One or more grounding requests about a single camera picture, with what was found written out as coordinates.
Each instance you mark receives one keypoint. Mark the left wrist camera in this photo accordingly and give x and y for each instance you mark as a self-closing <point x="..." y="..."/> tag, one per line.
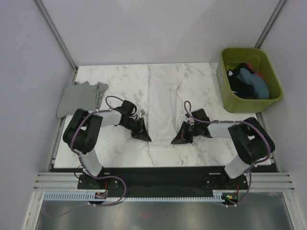
<point x="141" y="113"/>

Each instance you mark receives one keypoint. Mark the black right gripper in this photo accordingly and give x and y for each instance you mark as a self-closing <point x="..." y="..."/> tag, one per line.
<point x="179" y="139"/>

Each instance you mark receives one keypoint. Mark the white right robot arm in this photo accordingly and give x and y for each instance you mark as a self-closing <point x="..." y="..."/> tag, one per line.
<point x="250" y="139"/>

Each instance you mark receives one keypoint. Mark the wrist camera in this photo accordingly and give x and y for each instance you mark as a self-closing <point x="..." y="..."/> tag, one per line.
<point x="141" y="113"/>
<point x="188" y="118"/>

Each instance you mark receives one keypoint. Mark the white t-shirt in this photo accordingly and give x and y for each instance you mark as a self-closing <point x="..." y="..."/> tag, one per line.
<point x="164" y="80"/>

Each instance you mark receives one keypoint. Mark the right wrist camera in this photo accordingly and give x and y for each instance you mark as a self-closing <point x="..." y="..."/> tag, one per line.
<point x="188" y="118"/>

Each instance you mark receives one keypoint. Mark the grey folded t-shirt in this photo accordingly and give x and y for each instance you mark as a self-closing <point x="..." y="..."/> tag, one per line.
<point x="81" y="95"/>

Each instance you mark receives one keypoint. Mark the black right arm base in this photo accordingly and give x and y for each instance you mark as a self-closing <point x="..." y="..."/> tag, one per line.
<point x="215" y="178"/>

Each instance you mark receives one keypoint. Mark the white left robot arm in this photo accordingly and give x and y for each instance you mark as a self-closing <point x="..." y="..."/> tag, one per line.
<point x="82" y="132"/>

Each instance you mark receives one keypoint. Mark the aluminium front frame rail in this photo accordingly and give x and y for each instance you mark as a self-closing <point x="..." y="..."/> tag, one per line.
<point x="257" y="182"/>

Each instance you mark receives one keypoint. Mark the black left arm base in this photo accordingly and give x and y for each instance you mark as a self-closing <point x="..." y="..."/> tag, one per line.
<point x="86" y="182"/>

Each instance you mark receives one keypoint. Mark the dark clothes pile in bin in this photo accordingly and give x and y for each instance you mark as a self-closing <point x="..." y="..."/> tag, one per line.
<point x="246" y="83"/>

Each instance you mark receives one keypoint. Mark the olive green plastic bin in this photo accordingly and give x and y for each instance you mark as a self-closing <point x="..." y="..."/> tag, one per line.
<point x="230" y="58"/>

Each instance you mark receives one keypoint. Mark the white slotted cable duct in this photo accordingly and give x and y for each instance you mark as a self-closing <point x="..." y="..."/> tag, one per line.
<point x="95" y="196"/>

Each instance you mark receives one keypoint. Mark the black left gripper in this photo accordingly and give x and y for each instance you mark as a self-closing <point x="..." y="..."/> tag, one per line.
<point x="140" y="133"/>

